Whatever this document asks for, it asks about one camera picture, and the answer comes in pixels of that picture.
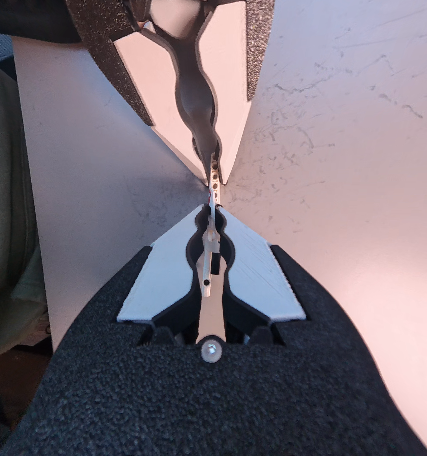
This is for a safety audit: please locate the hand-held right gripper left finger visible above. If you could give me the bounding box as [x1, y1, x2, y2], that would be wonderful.
[117, 205, 204, 325]

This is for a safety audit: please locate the person's green sweatshirt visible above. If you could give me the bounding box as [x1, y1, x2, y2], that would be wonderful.
[0, 63, 49, 360]

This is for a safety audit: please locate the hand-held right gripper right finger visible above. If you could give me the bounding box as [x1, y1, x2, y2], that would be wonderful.
[217, 205, 307, 325]

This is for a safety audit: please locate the white spotted toy brick assembly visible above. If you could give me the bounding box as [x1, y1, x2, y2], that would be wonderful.
[197, 205, 223, 300]

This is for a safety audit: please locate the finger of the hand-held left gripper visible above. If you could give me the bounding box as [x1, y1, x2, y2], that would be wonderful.
[198, 0, 252, 184]
[112, 32, 212, 183]

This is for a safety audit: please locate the grey desk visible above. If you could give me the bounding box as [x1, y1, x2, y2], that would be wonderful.
[13, 0, 427, 449]

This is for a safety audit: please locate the white beam with red label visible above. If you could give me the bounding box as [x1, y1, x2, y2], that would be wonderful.
[207, 152, 223, 209]

